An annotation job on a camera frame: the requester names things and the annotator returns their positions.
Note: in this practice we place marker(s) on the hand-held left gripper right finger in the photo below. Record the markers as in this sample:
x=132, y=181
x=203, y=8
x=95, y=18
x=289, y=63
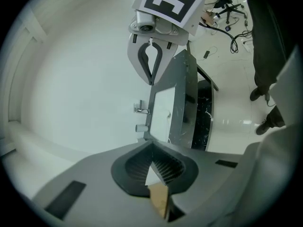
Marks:
x=213, y=185

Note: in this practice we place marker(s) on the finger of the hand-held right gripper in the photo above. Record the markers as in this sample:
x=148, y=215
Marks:
x=165, y=58
x=133, y=55

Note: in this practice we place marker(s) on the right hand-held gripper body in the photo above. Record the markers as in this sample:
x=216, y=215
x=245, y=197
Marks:
x=170, y=1

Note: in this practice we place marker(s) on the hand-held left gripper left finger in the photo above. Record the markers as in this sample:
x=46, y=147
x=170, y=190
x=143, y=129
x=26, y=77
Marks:
x=94, y=185

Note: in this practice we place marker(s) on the black marble vanity counter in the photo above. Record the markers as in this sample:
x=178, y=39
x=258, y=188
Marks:
x=184, y=79

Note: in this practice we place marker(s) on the small black flat device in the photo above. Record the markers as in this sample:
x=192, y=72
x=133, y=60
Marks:
x=207, y=54

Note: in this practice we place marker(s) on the white sink basin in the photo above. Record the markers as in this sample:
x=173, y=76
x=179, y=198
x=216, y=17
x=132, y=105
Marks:
x=161, y=103

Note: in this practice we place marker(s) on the chrome faucet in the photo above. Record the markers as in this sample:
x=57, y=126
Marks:
x=141, y=104

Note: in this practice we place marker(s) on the black office chair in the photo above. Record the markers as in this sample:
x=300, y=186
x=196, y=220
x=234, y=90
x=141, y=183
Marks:
x=227, y=11

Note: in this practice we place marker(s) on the small black box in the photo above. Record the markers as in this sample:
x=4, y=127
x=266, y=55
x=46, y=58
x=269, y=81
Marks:
x=227, y=28

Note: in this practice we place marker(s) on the teal plastic cup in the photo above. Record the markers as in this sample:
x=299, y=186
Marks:
x=142, y=128

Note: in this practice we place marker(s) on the black shoe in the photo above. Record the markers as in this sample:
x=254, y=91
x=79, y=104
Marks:
x=262, y=128
x=256, y=94

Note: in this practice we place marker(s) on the white power strip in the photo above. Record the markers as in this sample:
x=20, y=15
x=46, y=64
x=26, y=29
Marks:
x=248, y=46

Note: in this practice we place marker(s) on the person's left leg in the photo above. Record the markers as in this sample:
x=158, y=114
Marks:
x=275, y=117

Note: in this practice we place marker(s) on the person's leg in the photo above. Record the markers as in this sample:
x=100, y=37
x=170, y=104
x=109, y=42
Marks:
x=265, y=44
x=275, y=117

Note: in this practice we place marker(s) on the person's right leg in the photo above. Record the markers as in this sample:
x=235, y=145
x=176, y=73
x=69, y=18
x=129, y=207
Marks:
x=265, y=44

